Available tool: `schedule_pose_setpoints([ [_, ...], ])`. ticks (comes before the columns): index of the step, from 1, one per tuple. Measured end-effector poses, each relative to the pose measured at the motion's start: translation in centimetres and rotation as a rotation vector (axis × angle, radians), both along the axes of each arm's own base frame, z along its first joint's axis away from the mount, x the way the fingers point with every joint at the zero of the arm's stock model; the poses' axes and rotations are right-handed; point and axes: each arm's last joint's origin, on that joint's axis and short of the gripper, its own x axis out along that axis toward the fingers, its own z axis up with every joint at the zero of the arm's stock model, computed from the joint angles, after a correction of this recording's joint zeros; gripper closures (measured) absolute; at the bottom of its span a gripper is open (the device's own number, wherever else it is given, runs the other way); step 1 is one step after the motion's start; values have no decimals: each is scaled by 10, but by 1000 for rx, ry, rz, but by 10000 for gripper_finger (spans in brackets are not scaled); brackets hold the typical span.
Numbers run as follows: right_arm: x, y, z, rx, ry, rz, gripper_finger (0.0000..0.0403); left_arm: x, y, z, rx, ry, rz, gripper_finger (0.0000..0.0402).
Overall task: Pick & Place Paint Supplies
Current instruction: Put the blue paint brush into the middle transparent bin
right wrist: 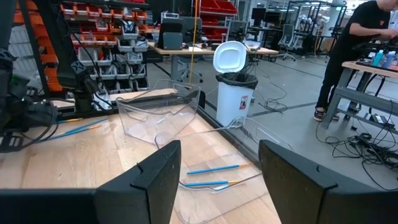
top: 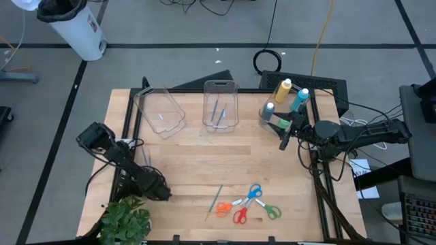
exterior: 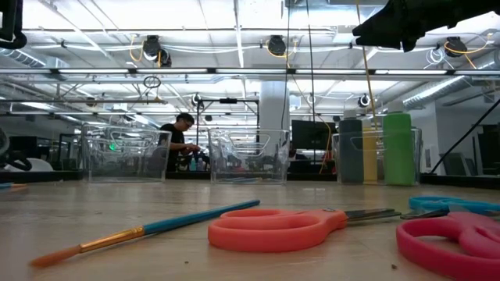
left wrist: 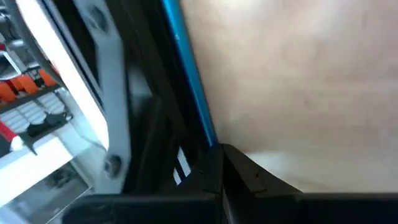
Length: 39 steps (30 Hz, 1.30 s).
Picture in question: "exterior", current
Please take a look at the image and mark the black aluminium table frame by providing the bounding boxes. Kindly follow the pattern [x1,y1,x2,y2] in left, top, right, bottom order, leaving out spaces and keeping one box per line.
[0,169,500,191]

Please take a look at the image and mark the person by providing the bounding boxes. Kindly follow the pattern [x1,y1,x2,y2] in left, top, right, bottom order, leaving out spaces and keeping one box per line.
[158,112,201,173]

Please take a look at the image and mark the grey office chair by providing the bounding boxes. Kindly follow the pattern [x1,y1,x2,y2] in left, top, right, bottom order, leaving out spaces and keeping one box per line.
[439,151,478,176]

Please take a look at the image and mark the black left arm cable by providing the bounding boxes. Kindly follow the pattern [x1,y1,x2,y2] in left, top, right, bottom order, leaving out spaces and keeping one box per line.
[0,149,33,173]

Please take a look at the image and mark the white pillar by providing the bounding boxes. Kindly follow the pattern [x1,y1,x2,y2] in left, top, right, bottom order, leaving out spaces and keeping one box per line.
[259,80,291,132]

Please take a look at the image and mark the white trash can lid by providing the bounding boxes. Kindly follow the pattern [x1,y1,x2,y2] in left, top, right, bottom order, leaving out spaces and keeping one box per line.
[3,157,55,173]

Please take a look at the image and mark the black hanging cable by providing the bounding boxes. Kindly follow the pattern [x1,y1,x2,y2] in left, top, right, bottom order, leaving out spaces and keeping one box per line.
[280,0,291,130]

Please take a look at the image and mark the black computer monitor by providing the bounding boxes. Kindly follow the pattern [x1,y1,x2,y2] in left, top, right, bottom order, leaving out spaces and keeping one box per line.
[291,119,337,151]

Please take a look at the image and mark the red handled scissors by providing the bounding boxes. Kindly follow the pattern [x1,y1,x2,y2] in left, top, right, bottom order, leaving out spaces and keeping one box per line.
[395,212,500,281]

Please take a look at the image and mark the silver ventilation duct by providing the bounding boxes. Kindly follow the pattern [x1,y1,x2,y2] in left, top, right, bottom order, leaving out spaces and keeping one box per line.
[0,46,70,82]
[402,54,500,111]

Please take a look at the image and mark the green paint bottle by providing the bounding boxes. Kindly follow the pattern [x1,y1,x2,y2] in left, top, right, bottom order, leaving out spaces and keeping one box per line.
[382,100,417,187]

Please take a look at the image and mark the yellow paint bottle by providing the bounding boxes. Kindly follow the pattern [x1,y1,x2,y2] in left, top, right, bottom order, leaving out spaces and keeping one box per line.
[361,116,379,183]

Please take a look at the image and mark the clear plastic bin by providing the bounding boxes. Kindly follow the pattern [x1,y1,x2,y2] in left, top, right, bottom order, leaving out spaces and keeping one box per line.
[331,127,423,187]
[207,127,291,185]
[80,123,173,183]

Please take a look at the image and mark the blue handled scissors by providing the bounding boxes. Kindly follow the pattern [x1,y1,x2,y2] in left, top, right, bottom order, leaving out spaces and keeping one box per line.
[400,195,500,219]

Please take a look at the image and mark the dark teal paint bottle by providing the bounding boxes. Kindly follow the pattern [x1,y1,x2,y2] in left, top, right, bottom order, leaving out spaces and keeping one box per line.
[337,108,364,184]

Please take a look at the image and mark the black diagonal strut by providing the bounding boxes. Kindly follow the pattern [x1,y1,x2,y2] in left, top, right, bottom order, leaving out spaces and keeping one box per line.
[428,99,500,176]

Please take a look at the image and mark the yellow cable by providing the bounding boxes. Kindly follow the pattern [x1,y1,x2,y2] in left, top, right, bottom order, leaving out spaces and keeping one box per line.
[354,0,380,130]

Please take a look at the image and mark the long ceiling light strip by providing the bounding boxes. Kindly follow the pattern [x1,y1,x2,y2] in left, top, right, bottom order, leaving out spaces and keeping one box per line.
[0,67,500,76]

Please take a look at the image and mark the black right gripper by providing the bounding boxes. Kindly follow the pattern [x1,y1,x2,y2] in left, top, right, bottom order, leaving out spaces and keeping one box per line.
[352,0,500,52]

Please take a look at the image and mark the black camera rig frame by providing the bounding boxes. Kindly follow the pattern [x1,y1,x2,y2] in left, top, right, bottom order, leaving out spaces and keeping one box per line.
[196,97,261,132]

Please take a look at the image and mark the orange handled scissors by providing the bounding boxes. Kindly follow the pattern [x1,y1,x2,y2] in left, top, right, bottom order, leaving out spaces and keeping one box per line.
[206,208,402,254]

